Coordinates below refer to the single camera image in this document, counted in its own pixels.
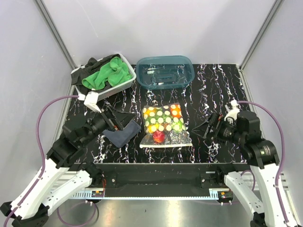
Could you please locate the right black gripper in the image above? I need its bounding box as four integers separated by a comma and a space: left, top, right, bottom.
192, 111, 245, 145

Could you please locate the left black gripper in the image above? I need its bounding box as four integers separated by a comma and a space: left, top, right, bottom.
81, 103, 137, 146

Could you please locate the red fake apple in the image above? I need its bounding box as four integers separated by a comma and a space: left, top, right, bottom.
152, 131, 165, 144

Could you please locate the polka dot zip top bag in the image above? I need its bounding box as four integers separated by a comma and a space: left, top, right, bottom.
140, 103, 192, 148

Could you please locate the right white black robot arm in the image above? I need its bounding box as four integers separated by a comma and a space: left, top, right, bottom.
192, 111, 298, 227

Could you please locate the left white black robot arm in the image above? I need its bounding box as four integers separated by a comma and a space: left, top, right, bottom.
0, 105, 134, 227

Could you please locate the dark blue folded cloth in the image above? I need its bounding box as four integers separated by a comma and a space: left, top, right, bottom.
105, 120, 141, 148

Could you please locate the white plastic basket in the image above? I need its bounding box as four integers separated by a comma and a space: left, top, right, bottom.
71, 53, 134, 95

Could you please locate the green towel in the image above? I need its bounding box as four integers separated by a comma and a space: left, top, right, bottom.
82, 57, 132, 90

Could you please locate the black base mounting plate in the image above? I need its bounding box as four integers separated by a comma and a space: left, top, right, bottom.
75, 162, 244, 198

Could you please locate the black cloth in basket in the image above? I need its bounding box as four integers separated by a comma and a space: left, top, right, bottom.
71, 53, 120, 95

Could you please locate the teal plastic container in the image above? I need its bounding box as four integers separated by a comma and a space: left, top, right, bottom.
135, 55, 195, 90

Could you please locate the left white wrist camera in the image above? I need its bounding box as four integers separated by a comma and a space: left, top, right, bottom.
78, 91, 101, 113

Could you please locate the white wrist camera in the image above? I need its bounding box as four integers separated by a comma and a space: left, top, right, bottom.
78, 91, 101, 113
224, 99, 240, 123

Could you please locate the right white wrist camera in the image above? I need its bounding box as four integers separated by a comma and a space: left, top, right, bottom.
224, 99, 240, 123

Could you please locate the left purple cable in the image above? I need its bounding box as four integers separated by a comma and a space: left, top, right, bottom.
2, 95, 98, 227

